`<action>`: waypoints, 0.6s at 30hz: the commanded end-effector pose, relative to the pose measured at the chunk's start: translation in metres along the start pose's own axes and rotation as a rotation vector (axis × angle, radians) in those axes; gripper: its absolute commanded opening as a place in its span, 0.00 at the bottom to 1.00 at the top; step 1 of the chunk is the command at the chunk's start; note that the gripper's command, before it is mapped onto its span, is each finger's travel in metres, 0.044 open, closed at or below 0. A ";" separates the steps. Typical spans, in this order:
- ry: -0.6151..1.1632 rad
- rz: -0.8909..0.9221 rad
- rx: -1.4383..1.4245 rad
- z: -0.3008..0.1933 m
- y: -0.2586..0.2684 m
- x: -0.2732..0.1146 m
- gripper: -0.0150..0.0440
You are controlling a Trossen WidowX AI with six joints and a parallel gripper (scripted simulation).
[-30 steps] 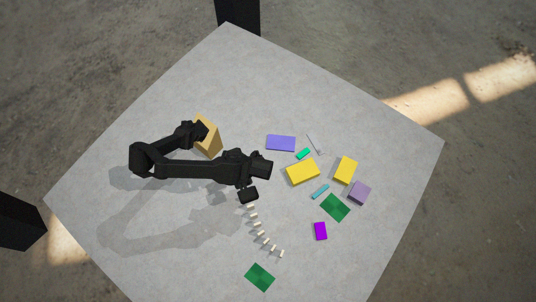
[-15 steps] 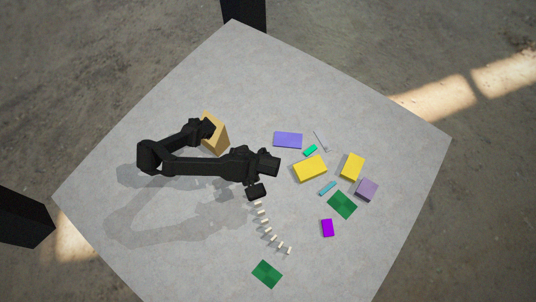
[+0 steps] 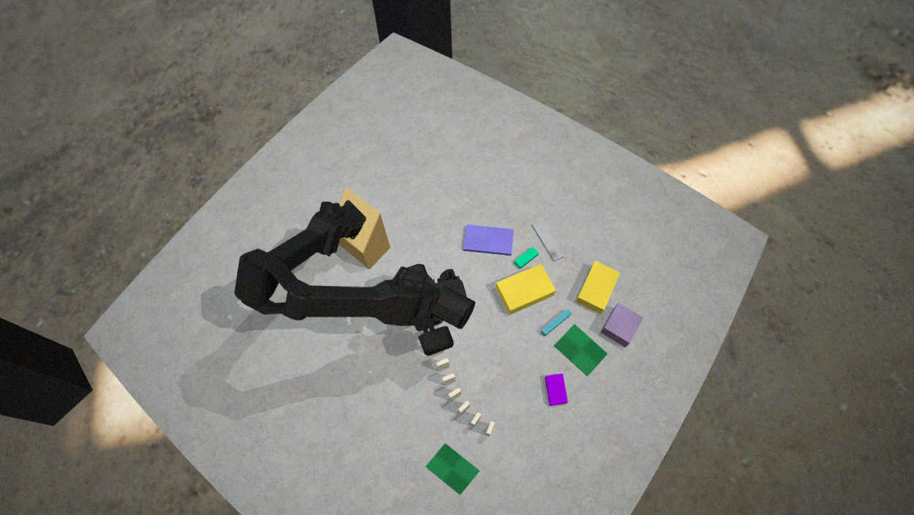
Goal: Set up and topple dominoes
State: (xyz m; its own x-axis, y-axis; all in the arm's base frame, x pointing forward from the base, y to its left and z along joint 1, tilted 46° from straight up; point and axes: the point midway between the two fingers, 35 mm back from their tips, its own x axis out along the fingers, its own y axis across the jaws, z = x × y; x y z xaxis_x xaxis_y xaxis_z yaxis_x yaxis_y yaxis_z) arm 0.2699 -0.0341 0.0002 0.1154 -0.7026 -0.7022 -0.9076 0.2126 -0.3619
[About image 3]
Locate green rectangular block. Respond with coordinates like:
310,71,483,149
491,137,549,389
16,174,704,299
515,247,539,269

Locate teal rectangular block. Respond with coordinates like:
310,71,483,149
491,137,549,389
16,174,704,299
541,309,572,336

